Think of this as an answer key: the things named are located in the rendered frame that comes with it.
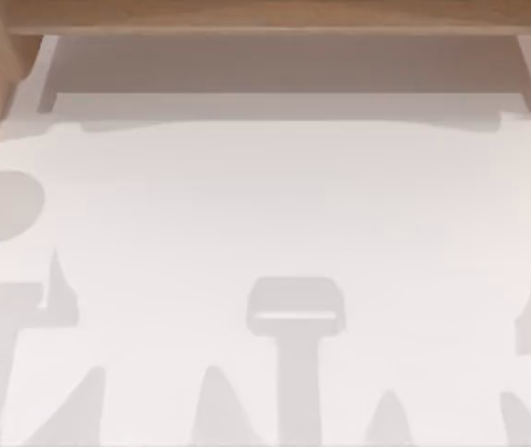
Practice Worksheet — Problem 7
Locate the wooden shelf unit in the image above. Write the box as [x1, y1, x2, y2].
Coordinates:
[6, 0, 531, 115]

